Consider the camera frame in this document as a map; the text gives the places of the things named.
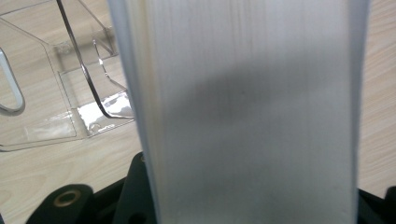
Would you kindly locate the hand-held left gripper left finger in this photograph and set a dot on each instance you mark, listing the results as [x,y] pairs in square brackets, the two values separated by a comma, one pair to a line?
[134,199]

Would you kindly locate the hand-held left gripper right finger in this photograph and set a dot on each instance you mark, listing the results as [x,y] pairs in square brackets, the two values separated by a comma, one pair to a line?
[370,208]

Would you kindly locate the thick blue book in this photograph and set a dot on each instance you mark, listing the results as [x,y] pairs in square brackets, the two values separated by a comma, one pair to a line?
[249,109]

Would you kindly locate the clear acrylic book rack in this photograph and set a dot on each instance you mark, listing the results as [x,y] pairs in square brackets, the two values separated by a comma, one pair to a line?
[46,77]

